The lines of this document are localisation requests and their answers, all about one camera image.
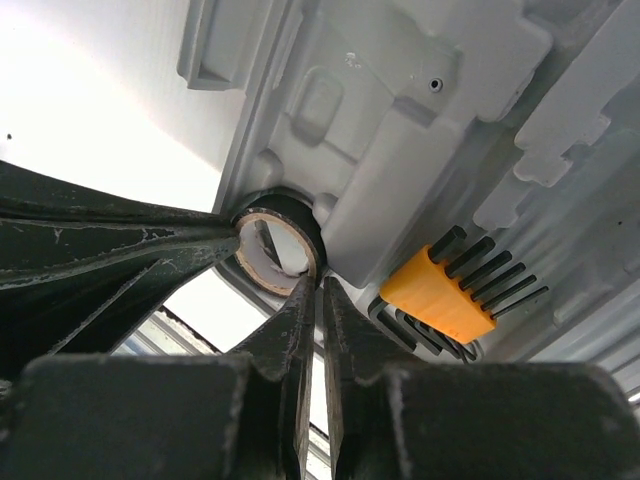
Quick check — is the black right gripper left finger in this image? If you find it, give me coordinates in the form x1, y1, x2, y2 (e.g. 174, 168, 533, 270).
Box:
1, 276, 316, 479

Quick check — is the grey plastic tool case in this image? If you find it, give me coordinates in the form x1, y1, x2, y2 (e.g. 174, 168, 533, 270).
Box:
177, 1, 639, 402

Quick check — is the hex key set orange holder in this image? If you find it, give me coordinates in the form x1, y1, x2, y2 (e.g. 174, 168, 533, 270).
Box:
367, 225, 549, 363

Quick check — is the black electrical tape roll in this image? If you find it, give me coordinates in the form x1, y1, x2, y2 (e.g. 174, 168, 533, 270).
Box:
233, 192, 326, 298

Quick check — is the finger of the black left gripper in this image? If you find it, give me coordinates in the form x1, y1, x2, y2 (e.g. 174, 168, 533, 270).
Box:
1, 220, 239, 380
1, 161, 235, 235

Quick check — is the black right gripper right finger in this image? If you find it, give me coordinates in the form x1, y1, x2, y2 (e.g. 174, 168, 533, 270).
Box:
322, 277, 639, 479

